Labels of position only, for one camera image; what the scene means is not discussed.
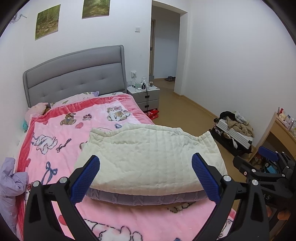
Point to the wooden door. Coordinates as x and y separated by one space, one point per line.
152 46

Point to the small purple plush toy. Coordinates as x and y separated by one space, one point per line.
95 93

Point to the lavender puffer jacket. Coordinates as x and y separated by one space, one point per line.
11 185

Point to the red bag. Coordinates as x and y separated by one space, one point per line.
151 114

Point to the white wall switch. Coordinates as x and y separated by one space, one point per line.
138 29

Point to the group of toiletry bottles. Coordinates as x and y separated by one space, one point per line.
286 119

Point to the black electric kettle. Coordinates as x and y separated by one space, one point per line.
144 86

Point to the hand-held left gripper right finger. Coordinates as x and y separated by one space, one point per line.
204 178

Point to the pair of dark shoes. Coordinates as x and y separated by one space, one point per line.
170 78

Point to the cream quilted hooded jacket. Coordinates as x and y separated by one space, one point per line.
150 157

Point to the brown folded garment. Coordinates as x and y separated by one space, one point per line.
178 204

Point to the white floral pillow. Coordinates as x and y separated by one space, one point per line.
76 97

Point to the pink cartoon print blanket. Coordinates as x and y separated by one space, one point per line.
97 109

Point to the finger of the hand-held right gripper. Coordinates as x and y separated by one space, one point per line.
268 153
242 165

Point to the grey nightstand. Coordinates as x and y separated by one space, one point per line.
143 96

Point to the grey upholstered bed headboard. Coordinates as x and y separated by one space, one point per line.
76 76

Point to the pile of clothes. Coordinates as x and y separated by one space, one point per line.
240 127

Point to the light wooden desk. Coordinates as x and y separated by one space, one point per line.
275 126

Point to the teal plush toy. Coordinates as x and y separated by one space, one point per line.
25 124

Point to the white wall socket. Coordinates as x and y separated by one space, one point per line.
133 74

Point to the open black and white suitcase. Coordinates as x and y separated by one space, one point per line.
231 132

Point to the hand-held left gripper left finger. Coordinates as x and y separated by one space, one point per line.
84 178

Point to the wall hook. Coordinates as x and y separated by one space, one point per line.
18 17

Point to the green forest wall picture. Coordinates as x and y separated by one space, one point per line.
96 9
47 23

